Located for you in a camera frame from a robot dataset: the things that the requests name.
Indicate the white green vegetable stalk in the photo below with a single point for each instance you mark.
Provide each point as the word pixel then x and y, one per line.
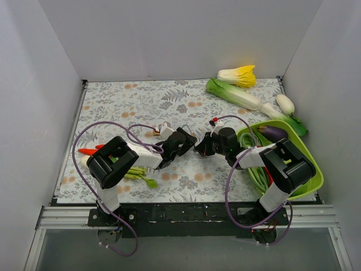
pixel 84 160

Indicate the green white napa cabbage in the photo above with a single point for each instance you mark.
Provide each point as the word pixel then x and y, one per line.
pixel 233 94

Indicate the white radish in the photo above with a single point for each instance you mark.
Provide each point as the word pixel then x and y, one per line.
pixel 285 104

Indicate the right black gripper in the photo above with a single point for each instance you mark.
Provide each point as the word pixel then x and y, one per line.
pixel 205 145

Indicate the purple eggplant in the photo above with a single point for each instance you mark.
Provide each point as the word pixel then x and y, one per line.
pixel 272 133

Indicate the red chili pepper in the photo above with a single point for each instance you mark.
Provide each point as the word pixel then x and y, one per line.
pixel 269 176

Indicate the green plastic basket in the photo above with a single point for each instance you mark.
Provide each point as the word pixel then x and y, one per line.
pixel 314 183

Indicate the yellow white napa cabbage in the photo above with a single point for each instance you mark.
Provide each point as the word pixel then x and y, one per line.
pixel 242 76

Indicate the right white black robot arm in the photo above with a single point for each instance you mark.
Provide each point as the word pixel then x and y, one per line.
pixel 287 165

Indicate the green long beans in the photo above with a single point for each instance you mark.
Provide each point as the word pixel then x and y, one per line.
pixel 257 174

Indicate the large brass padlock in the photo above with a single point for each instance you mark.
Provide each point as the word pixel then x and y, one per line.
pixel 188 130

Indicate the green celery stalks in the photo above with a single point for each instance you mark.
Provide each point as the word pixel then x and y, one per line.
pixel 139 173

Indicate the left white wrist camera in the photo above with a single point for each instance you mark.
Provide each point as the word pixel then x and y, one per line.
pixel 165 131

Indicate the black aluminium base frame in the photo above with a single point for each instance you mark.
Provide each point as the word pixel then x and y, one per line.
pixel 181 219

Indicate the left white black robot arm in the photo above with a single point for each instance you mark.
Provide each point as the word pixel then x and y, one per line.
pixel 111 162

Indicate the floral table mat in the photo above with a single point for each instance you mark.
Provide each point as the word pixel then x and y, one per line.
pixel 108 107

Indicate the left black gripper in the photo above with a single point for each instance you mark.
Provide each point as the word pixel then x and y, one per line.
pixel 185 136

